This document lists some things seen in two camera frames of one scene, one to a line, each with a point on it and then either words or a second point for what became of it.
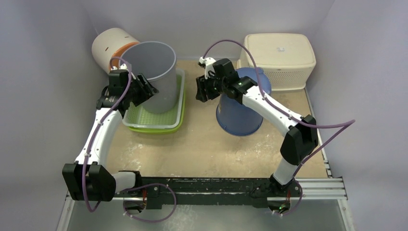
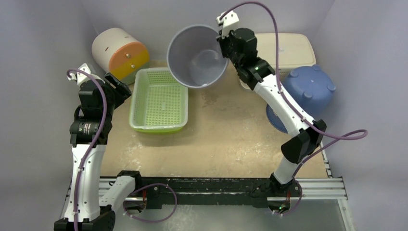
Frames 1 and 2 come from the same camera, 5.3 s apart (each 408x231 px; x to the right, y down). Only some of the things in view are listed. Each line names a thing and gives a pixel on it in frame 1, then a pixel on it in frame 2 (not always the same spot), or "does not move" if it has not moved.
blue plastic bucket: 238,119 → 312,87
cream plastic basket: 288,58 does not move
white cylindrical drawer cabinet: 108,45 does not move
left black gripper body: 139,91 → 117,96
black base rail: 256,191 does not move
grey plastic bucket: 157,61 → 195,57
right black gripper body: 206,88 → 223,47
